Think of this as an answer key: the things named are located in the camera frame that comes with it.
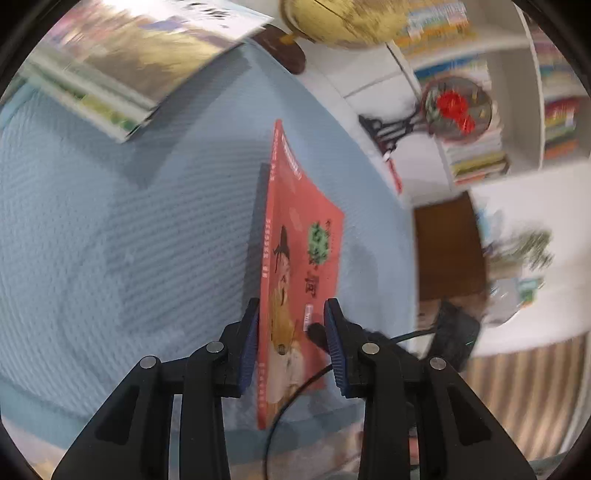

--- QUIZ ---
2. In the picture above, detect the white book with duck illustration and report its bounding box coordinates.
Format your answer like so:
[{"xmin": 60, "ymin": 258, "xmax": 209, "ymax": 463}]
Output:
[{"xmin": 41, "ymin": 0, "xmax": 275, "ymax": 116}]

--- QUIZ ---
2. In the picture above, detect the row of bright spine books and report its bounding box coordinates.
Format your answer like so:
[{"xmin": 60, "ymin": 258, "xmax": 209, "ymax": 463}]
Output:
[{"xmin": 526, "ymin": 23, "xmax": 583, "ymax": 162}]

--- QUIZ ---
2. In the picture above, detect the yellow antique globe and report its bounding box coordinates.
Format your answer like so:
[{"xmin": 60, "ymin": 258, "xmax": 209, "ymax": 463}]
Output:
[{"xmin": 252, "ymin": 0, "xmax": 414, "ymax": 75}]

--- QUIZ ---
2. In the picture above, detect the white bookshelf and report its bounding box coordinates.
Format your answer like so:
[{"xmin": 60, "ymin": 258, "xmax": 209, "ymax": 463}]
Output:
[{"xmin": 314, "ymin": 0, "xmax": 591, "ymax": 204}]

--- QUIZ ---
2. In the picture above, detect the potted plant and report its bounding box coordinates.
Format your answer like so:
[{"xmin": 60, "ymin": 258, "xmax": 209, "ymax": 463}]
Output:
[{"xmin": 485, "ymin": 228, "xmax": 555, "ymax": 278}]

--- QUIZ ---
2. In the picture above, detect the light blue textured mat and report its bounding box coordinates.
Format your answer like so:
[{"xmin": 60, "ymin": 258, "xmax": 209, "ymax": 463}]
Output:
[{"xmin": 0, "ymin": 39, "xmax": 416, "ymax": 462}]

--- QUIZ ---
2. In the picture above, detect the row of yellow blue books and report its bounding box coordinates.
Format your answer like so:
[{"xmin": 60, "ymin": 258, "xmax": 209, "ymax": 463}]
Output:
[{"xmin": 397, "ymin": 0, "xmax": 477, "ymax": 57}]

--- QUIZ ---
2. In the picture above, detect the round embroidered fan ornament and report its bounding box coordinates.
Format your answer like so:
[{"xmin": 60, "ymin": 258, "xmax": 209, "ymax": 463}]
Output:
[{"xmin": 359, "ymin": 76, "xmax": 495, "ymax": 160}]

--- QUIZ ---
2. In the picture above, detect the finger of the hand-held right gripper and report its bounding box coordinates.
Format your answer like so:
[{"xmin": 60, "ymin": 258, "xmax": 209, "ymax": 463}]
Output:
[{"xmin": 307, "ymin": 322, "xmax": 331, "ymax": 356}]

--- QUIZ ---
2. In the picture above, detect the salmon red book with figure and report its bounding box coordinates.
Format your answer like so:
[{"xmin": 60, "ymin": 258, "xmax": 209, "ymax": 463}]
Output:
[{"xmin": 256, "ymin": 119, "xmax": 346, "ymax": 431}]

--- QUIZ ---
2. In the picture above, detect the red tassel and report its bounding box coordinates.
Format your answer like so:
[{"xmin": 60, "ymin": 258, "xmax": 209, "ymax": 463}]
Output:
[{"xmin": 383, "ymin": 152, "xmax": 404, "ymax": 195}]

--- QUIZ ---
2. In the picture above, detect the brown wooden board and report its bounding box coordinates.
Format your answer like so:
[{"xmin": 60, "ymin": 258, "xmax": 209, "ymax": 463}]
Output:
[{"xmin": 413, "ymin": 191, "xmax": 490, "ymax": 303}]

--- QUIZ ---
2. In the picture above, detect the row of pale spine books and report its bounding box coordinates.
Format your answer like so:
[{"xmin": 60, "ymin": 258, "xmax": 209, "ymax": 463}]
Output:
[{"xmin": 438, "ymin": 60, "xmax": 509, "ymax": 185}]

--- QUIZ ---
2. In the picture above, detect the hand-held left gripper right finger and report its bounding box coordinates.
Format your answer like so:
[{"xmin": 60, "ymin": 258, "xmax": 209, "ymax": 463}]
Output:
[{"xmin": 323, "ymin": 298, "xmax": 536, "ymax": 480}]

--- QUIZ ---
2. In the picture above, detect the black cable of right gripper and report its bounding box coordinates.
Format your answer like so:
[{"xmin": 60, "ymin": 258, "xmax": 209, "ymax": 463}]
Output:
[{"xmin": 264, "ymin": 325, "xmax": 444, "ymax": 480}]

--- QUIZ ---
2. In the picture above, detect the dark teal floral book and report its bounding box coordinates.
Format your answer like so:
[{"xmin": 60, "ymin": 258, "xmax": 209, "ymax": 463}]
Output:
[{"xmin": 21, "ymin": 55, "xmax": 160, "ymax": 144}]

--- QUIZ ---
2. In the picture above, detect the striped rug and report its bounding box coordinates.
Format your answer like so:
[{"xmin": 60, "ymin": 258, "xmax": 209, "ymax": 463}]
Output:
[{"xmin": 462, "ymin": 335, "xmax": 591, "ymax": 462}]

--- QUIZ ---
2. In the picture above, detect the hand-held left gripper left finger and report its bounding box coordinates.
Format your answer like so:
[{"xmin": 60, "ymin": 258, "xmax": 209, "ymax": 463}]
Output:
[{"xmin": 51, "ymin": 298, "xmax": 260, "ymax": 480}]

